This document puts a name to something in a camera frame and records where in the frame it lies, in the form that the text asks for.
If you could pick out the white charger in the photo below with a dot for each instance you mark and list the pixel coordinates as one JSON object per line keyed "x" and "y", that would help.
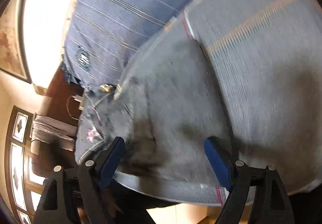
{"x": 80, "y": 103}

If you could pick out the brown headboard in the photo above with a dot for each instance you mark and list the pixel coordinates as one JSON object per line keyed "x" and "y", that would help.
{"x": 60, "y": 93}

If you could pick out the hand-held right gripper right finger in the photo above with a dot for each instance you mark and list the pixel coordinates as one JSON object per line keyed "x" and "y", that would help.
{"x": 217, "y": 161}

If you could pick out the grey towel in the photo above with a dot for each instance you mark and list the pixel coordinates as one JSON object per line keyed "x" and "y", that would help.
{"x": 47, "y": 128}

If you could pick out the blue plaid folded duvet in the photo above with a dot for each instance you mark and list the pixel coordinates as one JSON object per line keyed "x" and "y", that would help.
{"x": 120, "y": 12}

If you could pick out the grey star print pillow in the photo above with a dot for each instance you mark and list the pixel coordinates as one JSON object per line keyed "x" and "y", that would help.
{"x": 100, "y": 118}

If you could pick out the wooden glass pane door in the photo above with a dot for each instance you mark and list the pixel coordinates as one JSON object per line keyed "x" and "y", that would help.
{"x": 17, "y": 163}

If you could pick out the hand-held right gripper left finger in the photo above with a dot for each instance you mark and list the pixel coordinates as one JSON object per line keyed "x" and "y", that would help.
{"x": 112, "y": 161}

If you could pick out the person's dark clothing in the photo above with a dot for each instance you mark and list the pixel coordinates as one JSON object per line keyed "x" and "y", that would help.
{"x": 140, "y": 201}

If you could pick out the framed wall picture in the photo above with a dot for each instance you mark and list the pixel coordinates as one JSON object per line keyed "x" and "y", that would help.
{"x": 11, "y": 37}

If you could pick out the grey denim pants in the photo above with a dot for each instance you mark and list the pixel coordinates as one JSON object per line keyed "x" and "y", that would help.
{"x": 176, "y": 103}

